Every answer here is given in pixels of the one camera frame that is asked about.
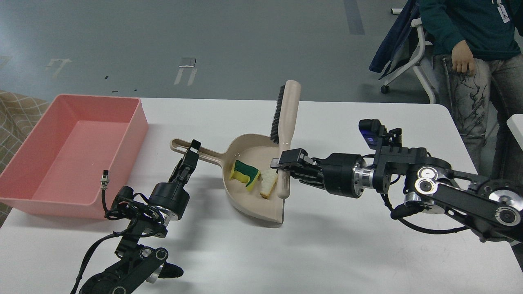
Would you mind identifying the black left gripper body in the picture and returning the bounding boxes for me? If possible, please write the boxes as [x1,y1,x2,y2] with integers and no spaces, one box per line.
[149,183,190,220]

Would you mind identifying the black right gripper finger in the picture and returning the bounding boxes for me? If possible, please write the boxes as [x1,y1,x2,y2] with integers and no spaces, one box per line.
[289,169,325,188]
[270,149,322,170]

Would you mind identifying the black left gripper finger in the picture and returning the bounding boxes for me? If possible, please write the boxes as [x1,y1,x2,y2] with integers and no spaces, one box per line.
[168,140,201,184]

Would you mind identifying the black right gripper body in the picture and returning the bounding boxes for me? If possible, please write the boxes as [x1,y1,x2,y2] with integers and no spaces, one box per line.
[317,153,374,198]

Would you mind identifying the beige plastic dustpan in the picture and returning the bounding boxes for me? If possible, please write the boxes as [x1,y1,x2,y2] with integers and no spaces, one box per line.
[170,134,285,224]

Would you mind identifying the yellow green sponge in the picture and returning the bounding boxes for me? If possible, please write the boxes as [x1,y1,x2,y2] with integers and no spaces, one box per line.
[228,160,261,192]

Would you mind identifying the beige hand brush black bristles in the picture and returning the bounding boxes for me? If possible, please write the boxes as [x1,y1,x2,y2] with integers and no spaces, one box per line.
[270,80,302,199]

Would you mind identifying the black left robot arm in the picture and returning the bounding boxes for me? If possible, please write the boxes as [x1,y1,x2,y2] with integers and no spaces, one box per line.
[71,140,201,294]

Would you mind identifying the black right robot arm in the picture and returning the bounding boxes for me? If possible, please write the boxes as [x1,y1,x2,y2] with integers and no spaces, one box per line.
[270,119,522,243]

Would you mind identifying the pink plastic bin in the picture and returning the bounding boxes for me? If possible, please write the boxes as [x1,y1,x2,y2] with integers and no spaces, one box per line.
[0,94,149,219]

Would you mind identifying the person's bare hand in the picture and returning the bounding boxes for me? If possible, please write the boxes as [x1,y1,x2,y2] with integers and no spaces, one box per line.
[451,40,476,76]

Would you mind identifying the navy blue jacket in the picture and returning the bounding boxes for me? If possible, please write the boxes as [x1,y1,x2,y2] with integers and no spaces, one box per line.
[369,0,420,79]

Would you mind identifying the white office chair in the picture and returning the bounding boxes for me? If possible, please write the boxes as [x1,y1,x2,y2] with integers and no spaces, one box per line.
[380,18,436,104]

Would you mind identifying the beige checkered cloth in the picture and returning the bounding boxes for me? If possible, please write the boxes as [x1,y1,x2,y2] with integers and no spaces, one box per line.
[0,91,50,227]

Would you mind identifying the standing person teal sweater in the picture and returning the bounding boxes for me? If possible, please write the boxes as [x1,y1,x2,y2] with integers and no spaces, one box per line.
[420,0,523,183]

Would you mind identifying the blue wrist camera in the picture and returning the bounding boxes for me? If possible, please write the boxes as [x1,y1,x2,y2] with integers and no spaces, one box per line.
[358,119,387,150]

